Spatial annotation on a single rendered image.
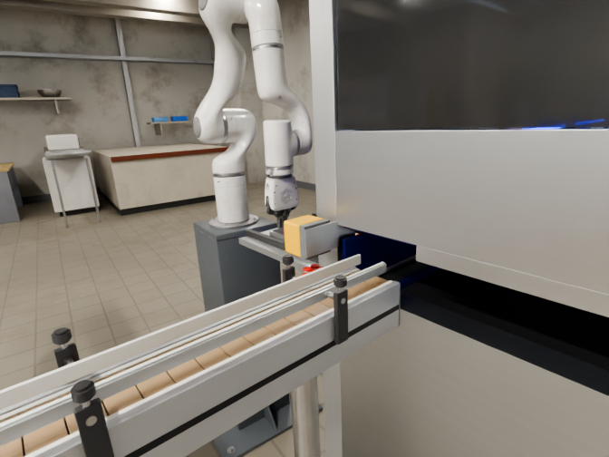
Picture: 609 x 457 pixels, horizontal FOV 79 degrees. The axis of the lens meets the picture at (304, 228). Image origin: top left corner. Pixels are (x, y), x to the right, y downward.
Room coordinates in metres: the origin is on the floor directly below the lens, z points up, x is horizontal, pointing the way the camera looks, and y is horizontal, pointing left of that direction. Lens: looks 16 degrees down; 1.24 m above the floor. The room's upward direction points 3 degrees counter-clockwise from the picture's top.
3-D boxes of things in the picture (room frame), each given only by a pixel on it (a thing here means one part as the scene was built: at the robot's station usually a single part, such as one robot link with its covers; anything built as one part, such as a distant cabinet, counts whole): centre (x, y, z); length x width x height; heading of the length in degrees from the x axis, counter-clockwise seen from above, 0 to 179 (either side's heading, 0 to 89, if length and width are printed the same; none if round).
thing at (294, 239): (0.76, 0.00, 0.99); 0.08 x 0.07 x 0.07; 39
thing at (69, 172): (5.82, 3.59, 0.58); 2.43 x 0.60 x 1.17; 34
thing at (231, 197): (1.41, 0.27, 0.95); 0.19 x 0.19 x 0.18
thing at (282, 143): (1.13, 0.06, 1.17); 0.09 x 0.08 x 0.13; 127
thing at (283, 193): (1.13, 0.07, 1.03); 0.10 x 0.07 x 0.11; 129
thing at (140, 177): (6.66, 2.49, 0.42); 2.25 x 1.82 x 0.85; 34
